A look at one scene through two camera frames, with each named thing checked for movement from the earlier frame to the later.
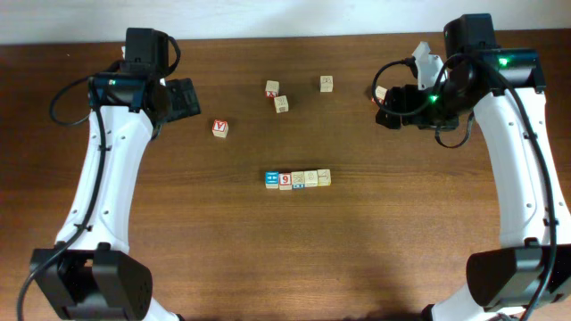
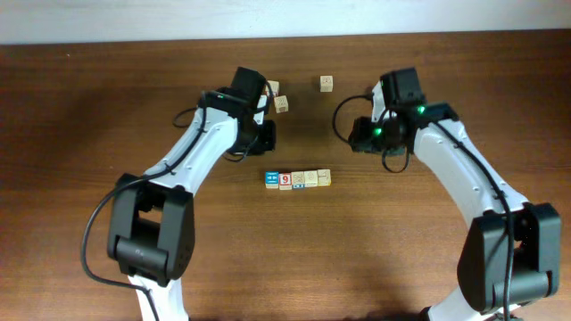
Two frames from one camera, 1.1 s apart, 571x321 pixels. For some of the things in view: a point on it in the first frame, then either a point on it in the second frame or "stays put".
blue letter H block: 272,179 stays put
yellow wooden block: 324,177 stays put
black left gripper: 186,101 to 266,143
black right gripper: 390,121 to 359,135
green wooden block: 310,178 stays put
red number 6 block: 285,180 stays put
